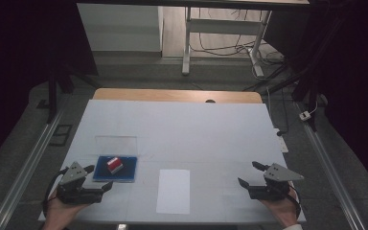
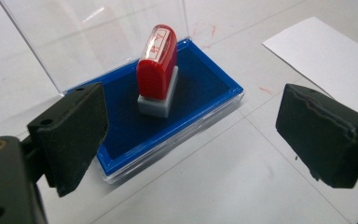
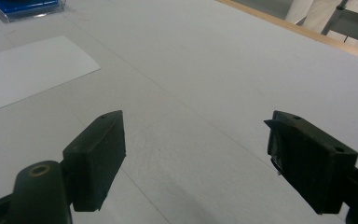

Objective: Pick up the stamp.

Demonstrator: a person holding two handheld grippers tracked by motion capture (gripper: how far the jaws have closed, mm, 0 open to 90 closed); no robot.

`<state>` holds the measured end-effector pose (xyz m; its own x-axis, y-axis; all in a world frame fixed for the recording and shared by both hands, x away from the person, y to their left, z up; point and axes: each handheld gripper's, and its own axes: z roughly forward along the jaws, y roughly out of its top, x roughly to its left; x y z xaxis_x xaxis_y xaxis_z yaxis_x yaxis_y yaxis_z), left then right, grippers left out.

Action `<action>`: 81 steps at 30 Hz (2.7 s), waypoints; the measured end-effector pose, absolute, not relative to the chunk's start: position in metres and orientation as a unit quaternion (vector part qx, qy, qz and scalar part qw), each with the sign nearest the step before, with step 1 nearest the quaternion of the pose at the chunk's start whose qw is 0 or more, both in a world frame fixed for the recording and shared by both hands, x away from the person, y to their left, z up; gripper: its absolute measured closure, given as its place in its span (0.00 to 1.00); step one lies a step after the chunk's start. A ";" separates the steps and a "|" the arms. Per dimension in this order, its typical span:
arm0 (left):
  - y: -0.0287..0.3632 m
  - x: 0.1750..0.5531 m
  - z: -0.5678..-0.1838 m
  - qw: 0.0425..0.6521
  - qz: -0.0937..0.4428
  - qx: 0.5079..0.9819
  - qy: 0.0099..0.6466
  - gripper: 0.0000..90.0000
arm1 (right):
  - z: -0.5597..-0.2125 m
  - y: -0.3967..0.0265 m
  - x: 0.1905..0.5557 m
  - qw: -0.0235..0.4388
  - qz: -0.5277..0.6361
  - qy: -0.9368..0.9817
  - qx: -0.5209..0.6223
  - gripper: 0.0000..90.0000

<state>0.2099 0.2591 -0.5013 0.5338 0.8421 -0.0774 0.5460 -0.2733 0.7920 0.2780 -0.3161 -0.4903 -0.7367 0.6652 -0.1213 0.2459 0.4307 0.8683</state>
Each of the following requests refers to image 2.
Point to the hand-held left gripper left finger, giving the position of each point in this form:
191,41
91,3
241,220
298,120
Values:
71,130

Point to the white paper sheet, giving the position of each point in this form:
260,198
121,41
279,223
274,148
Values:
329,59

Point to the red rubber stamp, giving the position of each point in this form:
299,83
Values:
157,73

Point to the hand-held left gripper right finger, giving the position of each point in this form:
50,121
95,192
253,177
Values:
326,137

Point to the blue ink pad case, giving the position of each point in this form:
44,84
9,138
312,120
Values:
155,102

